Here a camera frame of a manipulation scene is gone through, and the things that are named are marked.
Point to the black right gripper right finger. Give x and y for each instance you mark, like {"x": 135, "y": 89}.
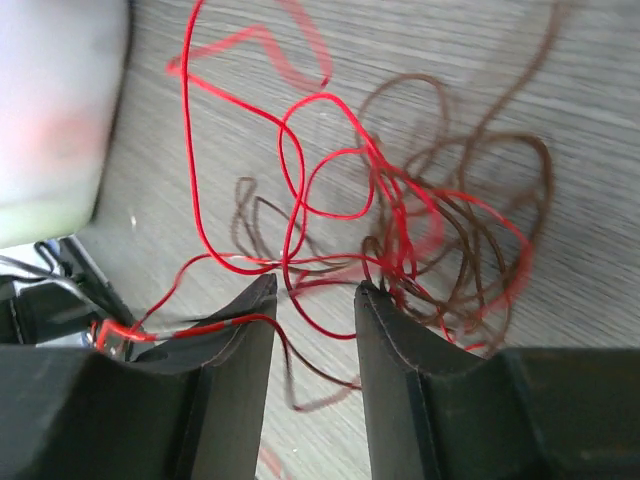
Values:
{"x": 435, "y": 411}

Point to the white fruit basket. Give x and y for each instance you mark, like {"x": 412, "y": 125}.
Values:
{"x": 62, "y": 64}

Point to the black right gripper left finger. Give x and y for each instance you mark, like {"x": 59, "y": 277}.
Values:
{"x": 185, "y": 409}

